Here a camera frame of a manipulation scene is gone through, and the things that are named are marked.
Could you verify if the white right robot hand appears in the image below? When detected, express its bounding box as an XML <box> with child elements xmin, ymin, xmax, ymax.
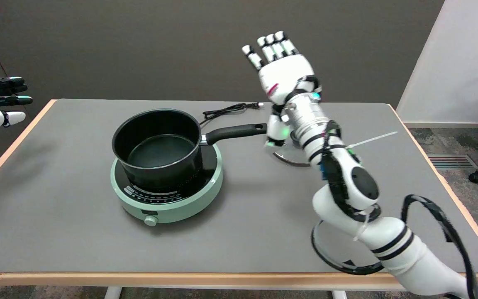
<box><xmin>241</xmin><ymin>30</ymin><xmax>322</xmax><ymax>148</ymax></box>

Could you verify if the glass pot lid black knob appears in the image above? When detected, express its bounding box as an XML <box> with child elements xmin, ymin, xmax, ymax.
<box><xmin>272</xmin><ymin>131</ymin><xmax>312</xmax><ymax>168</ymax></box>

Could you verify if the grey table mat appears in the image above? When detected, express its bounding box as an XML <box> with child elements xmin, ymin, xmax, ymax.
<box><xmin>0</xmin><ymin>99</ymin><xmax>478</xmax><ymax>274</ymax></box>

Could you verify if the green induction cooker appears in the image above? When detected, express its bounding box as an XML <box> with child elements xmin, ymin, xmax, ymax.
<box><xmin>110</xmin><ymin>143</ymin><xmax>224</xmax><ymax>227</ymax></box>

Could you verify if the metal floor vent grille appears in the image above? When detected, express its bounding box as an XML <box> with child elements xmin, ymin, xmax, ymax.
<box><xmin>427</xmin><ymin>154</ymin><xmax>478</xmax><ymax>169</ymax></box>

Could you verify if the black power cord with plug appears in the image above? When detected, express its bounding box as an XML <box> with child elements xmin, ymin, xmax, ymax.
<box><xmin>200</xmin><ymin>102</ymin><xmax>264</xmax><ymax>125</ymax></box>

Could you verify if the white cable tie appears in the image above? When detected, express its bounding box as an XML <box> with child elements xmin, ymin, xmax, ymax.
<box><xmin>347</xmin><ymin>132</ymin><xmax>398</xmax><ymax>149</ymax></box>

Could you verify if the black saucepan with handle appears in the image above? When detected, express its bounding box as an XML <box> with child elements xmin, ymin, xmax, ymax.
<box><xmin>112</xmin><ymin>109</ymin><xmax>268</xmax><ymax>192</ymax></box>

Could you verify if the thin black robot cable loop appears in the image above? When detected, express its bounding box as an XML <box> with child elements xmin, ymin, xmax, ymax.
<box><xmin>310</xmin><ymin>219</ymin><xmax>385</xmax><ymax>275</ymax></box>

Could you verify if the thick black sleeved robot cable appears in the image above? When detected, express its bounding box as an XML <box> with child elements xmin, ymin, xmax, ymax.
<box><xmin>402</xmin><ymin>194</ymin><xmax>478</xmax><ymax>299</ymax></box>

